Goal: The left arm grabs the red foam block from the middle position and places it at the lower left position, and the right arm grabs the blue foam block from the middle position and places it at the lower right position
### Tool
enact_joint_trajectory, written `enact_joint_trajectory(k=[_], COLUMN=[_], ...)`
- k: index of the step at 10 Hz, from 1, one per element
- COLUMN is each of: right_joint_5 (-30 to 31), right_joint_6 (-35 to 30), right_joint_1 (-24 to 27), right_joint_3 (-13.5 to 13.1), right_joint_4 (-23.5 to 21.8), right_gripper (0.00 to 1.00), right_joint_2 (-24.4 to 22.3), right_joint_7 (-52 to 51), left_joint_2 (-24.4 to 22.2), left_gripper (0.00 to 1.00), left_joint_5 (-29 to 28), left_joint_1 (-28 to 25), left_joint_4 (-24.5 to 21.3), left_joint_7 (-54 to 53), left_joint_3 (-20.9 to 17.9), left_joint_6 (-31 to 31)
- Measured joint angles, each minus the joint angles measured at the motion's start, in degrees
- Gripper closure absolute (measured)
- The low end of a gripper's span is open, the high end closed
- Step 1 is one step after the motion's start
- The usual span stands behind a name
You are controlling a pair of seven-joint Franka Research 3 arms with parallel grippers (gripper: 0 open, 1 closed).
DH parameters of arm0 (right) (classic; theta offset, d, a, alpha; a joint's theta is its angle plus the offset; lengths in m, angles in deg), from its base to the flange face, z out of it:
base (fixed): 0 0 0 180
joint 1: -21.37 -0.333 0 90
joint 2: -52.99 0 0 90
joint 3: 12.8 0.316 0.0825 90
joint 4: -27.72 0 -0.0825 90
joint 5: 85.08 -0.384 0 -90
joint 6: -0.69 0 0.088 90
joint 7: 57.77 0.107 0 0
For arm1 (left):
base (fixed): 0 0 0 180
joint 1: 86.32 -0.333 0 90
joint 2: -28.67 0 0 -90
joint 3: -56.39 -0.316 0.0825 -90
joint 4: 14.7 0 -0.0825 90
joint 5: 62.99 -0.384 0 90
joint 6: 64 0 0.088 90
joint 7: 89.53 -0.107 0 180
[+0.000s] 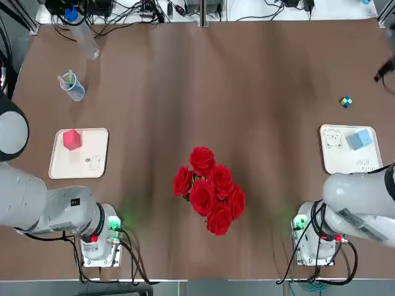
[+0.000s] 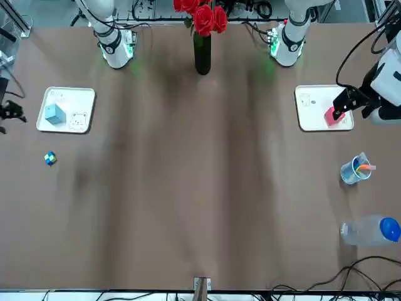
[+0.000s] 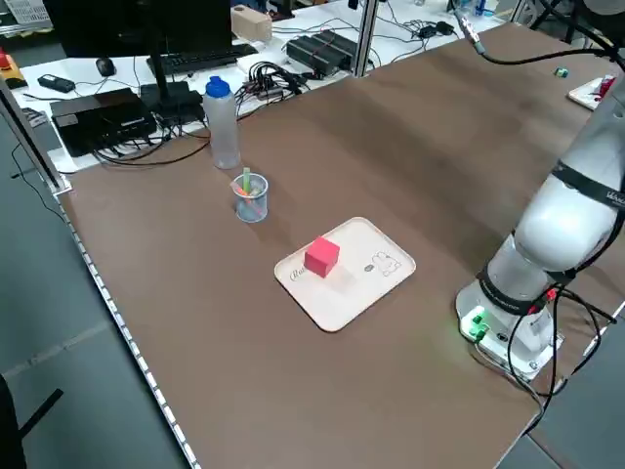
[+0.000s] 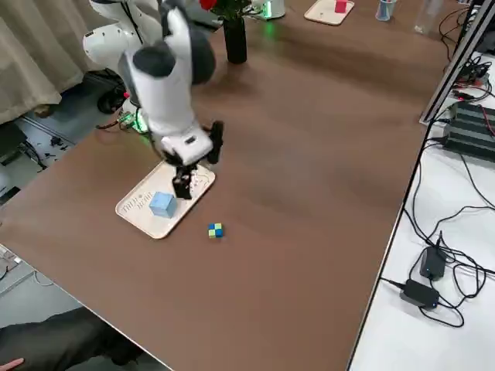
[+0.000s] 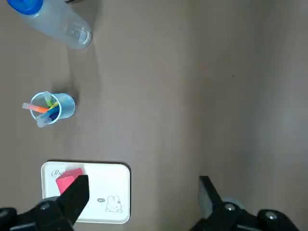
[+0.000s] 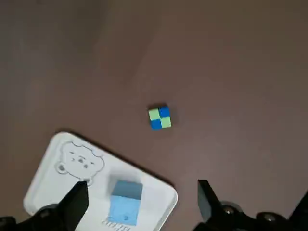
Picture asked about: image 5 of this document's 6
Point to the white tray with rabbit print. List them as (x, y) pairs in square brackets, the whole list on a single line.
[(108, 183)]

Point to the clear blue plastic cup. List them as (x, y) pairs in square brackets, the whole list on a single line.
[(65, 106)]

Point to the clear bottle with blue cap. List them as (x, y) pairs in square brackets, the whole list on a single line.
[(55, 21)]

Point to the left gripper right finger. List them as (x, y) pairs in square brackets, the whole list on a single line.
[(231, 219)]

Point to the orange pen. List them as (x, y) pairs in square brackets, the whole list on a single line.
[(36, 108)]

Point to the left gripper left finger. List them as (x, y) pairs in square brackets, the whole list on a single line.
[(60, 211)]

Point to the green pen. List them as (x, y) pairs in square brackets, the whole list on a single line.
[(49, 99)]

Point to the red foam block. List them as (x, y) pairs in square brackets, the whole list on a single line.
[(65, 181)]

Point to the blue pen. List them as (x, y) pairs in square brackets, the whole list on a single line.
[(49, 115)]

